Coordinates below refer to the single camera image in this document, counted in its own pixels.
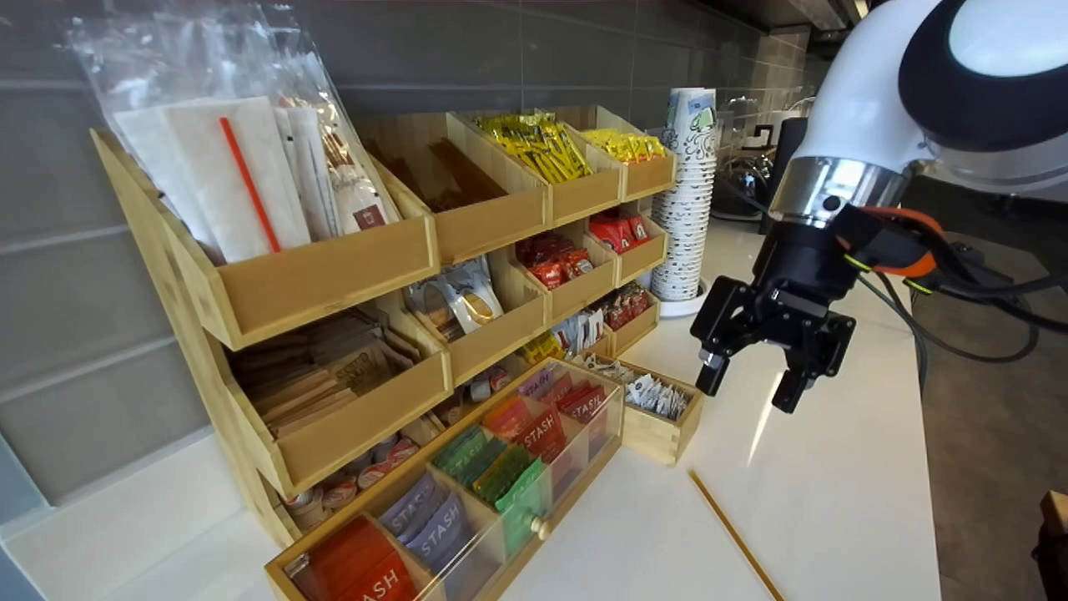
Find yellow sweetener packets right bin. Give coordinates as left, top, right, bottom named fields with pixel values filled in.
left=583, top=127, right=665, bottom=163

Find plastic bag of straws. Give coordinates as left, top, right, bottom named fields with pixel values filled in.
left=68, top=0, right=400, bottom=263

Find clear-lid bamboo tea box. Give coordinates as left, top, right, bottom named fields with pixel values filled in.
left=266, top=360, right=622, bottom=601

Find green tea bag packets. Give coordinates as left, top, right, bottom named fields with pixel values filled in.
left=429, top=427, right=551, bottom=555

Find yellow mustard packets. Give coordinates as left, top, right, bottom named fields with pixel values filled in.
left=477, top=111, right=589, bottom=184

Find red tea bag packets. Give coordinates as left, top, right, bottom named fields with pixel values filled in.
left=479, top=363, right=605, bottom=465

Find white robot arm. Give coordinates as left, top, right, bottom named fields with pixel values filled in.
left=691, top=0, right=1068, bottom=412

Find stack of paper cups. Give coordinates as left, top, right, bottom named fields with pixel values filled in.
left=651, top=86, right=716, bottom=318

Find white sauce packets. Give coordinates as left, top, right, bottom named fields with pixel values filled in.
left=405, top=258, right=505, bottom=345

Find thin wooden stirrer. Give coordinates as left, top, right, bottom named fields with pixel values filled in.
left=686, top=467, right=784, bottom=601

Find grey tea bag packets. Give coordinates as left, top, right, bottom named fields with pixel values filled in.
left=380, top=476, right=472, bottom=573

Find small bamboo sweetener box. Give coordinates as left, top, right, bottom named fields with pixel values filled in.
left=589, top=360, right=704, bottom=467

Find white sugar packets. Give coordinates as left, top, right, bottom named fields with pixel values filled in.
left=614, top=374, right=686, bottom=420

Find black power cable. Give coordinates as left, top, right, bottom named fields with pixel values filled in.
left=845, top=203, right=1068, bottom=367

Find orange tea bag packets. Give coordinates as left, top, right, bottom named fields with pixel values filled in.
left=294, top=519, right=413, bottom=601

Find red ketchup packets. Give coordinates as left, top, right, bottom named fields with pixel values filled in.
left=516, top=232, right=595, bottom=290

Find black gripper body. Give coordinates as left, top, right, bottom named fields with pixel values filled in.
left=691, top=225, right=858, bottom=379

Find bamboo tiered condiment organizer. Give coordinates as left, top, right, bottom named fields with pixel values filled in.
left=93, top=113, right=673, bottom=544

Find red straw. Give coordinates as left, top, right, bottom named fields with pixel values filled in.
left=218, top=116, right=280, bottom=253

